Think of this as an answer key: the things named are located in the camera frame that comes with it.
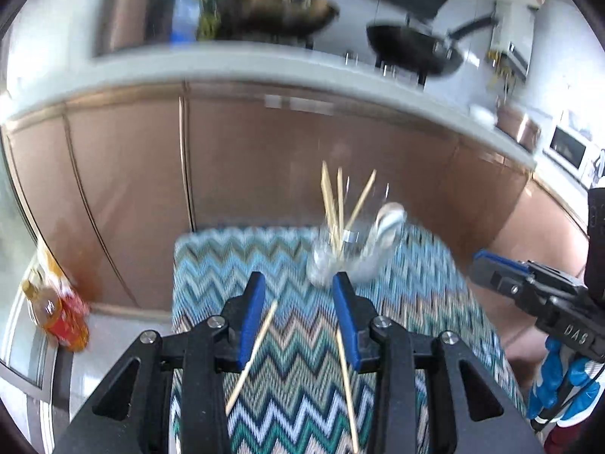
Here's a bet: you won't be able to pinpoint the wooden chopstick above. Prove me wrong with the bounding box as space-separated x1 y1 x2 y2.
337 167 345 242
335 326 361 440
344 169 377 232
225 299 279 416
321 161 338 251

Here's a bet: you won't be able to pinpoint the copper rice cooker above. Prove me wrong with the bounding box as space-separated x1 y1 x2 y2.
495 99 542 152

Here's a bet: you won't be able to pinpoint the person's right forearm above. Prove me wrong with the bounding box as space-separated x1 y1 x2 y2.
543 423 584 454

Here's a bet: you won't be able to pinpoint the copper lower cabinets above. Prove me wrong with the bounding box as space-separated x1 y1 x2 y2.
2 80 591 308

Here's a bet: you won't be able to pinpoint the zigzag patterned cloth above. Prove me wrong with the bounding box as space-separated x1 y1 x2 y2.
169 224 527 454

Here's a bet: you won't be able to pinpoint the blue and white salt bag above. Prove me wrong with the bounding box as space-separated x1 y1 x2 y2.
171 0 202 43

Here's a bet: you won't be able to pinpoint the white water heater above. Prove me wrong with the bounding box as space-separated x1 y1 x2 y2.
489 0 537 79

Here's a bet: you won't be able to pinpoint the sliding glass door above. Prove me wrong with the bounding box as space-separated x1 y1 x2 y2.
0 142 62 389

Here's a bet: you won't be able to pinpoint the water heater pipes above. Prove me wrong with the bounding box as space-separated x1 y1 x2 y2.
487 52 516 95

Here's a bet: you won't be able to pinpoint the white spoon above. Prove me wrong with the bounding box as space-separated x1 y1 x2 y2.
364 202 407 270

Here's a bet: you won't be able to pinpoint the brown and black kettle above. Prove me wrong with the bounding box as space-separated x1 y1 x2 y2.
106 0 161 53

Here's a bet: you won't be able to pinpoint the white microwave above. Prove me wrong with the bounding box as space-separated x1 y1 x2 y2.
543 123 597 185

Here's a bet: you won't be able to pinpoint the person's right hand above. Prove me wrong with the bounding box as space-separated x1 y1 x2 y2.
527 336 605 431

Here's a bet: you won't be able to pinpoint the amber drink bottle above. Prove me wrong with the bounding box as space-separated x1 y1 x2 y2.
21 279 64 346

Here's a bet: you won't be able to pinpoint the red packet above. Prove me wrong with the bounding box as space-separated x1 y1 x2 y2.
52 288 90 353

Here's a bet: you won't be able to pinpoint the black wok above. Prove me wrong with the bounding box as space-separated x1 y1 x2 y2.
366 15 497 79

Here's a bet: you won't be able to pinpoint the yellow oil bottle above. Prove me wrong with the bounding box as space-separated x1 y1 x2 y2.
196 0 223 41

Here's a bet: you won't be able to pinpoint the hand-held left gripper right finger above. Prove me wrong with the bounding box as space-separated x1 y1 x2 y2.
332 272 544 454

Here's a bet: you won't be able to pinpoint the brown wok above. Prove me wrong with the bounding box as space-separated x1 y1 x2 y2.
208 0 341 39

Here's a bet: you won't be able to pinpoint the black gas stove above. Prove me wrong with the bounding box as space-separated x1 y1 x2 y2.
208 28 426 86

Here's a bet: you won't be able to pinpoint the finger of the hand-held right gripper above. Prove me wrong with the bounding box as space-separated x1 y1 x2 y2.
469 250 537 306

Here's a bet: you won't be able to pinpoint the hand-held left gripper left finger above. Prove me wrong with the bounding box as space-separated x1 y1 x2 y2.
57 272 266 454

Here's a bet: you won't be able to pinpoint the clear utensil holder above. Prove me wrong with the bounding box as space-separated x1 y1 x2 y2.
306 220 402 289

